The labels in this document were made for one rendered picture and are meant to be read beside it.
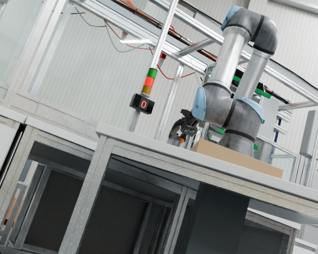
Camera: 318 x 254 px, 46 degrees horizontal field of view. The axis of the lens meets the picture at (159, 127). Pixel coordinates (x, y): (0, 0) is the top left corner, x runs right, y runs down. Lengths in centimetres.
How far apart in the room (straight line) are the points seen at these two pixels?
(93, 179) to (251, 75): 87
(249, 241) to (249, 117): 118
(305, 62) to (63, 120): 615
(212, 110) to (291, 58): 594
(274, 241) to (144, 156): 134
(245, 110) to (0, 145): 88
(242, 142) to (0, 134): 86
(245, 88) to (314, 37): 598
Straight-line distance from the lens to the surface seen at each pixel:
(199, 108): 136
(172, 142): 191
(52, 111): 153
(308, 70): 727
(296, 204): 115
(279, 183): 111
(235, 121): 137
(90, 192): 107
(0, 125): 144
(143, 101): 198
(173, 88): 325
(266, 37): 162
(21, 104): 153
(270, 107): 332
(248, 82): 166
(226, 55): 149
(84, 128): 156
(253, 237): 239
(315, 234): 668
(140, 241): 355
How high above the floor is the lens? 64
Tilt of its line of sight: 14 degrees up
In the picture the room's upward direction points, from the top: 18 degrees clockwise
